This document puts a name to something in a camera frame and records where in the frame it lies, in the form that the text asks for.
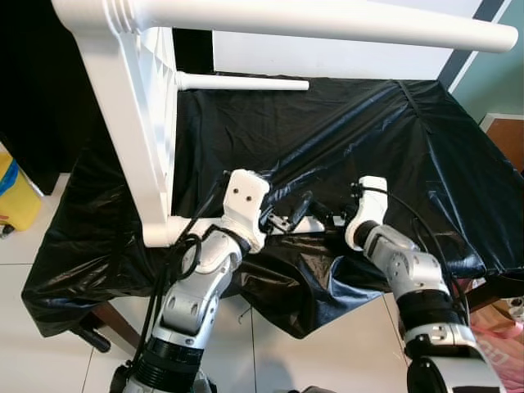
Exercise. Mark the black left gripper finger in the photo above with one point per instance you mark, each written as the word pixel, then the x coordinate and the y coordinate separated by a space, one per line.
pixel 264 176
pixel 304 206

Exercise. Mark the white plastic table top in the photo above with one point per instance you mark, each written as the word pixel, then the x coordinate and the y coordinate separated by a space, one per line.
pixel 135 131

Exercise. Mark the black plastic sheet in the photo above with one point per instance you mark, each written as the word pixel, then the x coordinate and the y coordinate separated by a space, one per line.
pixel 368 164

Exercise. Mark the dark grey right robot foot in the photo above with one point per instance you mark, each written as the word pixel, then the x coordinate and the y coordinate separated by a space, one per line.
pixel 318 390

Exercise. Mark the white framed brown board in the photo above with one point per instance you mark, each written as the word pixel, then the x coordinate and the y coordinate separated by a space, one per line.
pixel 509 139

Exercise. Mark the pink plastic bag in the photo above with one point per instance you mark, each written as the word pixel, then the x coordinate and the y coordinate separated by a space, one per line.
pixel 495 352

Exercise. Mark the yellow box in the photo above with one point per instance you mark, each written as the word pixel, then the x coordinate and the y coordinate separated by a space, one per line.
pixel 16 196

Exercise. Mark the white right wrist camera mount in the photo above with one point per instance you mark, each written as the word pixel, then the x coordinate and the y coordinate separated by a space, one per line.
pixel 367 209

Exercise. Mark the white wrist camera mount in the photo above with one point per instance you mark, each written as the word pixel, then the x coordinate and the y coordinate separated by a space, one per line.
pixel 367 209
pixel 244 205

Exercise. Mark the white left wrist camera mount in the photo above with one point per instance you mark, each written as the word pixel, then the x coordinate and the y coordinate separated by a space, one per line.
pixel 244 205

